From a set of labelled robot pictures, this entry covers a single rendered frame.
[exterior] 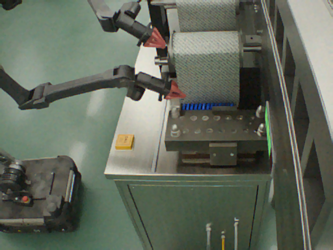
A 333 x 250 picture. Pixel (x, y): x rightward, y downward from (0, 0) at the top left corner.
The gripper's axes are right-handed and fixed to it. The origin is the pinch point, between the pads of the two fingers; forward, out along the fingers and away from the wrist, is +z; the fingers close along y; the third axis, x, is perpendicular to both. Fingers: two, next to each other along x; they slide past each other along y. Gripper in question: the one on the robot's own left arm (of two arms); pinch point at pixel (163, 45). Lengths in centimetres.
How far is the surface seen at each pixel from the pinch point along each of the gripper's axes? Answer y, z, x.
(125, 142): 19.1, 8.2, -37.3
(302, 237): 86, 21, 38
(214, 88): 7.1, 24.5, 0.3
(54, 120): -87, -22, -178
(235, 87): 6.8, 30.6, 5.6
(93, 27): -248, -35, -184
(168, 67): 0.5, 6.8, -7.4
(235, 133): 23.2, 36.1, -0.8
